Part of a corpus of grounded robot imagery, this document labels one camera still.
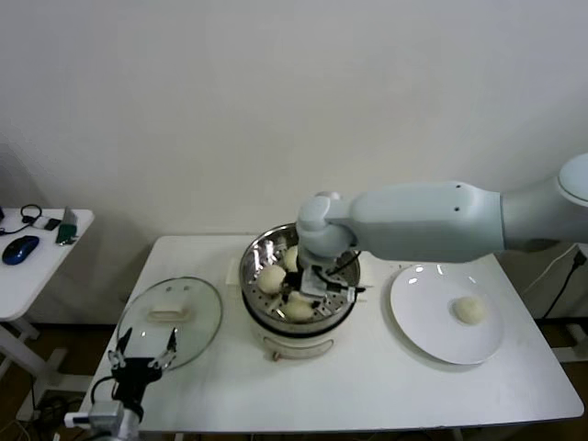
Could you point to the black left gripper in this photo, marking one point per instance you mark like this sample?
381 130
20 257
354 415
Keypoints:
135 374

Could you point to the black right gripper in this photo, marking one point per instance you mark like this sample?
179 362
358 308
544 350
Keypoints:
294 282

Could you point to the white steamed baozi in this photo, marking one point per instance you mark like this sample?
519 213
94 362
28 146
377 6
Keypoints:
272 279
296 311
290 258
468 311

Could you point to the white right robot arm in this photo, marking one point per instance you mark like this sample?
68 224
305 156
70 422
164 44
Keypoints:
413 220

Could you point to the stainless steel steamer basket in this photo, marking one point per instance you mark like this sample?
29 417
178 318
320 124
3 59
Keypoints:
255 262

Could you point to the white electric pot base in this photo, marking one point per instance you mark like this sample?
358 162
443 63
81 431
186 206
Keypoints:
298 344

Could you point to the white round plate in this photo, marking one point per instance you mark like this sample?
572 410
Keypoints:
413 335

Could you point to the white side table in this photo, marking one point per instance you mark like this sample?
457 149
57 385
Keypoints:
27 285

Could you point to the green and grey tool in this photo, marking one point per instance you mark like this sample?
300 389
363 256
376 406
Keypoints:
66 229

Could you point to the small black gadget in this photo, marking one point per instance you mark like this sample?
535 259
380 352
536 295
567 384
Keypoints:
53 224

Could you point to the blue computer mouse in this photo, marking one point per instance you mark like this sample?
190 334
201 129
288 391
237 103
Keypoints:
19 249

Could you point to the small white gadget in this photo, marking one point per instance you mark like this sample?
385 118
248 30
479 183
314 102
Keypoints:
40 223

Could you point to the white stand foot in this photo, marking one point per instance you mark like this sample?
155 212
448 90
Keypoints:
576 331

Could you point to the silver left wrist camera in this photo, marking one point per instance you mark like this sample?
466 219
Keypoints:
108 411

